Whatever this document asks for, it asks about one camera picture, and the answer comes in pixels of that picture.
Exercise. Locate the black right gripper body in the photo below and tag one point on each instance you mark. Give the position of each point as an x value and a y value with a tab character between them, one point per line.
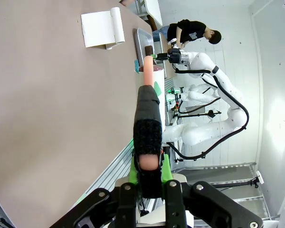
174	55

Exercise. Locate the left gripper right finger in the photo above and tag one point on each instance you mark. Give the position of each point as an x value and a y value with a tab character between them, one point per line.
175	206

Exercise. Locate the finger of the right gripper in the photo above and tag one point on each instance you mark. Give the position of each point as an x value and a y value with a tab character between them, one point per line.
160	56

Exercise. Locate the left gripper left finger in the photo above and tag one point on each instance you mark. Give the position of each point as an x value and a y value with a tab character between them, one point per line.
126	206

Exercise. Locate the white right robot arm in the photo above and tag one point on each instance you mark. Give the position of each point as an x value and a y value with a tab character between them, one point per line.
204	133

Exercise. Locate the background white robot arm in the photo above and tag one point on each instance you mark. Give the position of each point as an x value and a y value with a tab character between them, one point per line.
199	92

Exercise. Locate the silver metal tray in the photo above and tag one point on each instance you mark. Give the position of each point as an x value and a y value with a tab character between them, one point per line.
142	38

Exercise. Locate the bystander in black shirt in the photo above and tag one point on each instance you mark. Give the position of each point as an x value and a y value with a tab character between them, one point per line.
187	28

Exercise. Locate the large white table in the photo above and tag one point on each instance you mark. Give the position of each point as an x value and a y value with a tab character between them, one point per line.
153	10

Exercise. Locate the black horizontal stand bar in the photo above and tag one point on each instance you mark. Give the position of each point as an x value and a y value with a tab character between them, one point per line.
194	115

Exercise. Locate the aluminium table frame rail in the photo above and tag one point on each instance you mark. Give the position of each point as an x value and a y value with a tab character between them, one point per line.
114	171

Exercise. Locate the white camera on black boom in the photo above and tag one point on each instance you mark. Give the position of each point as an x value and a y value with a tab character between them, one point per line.
259	179

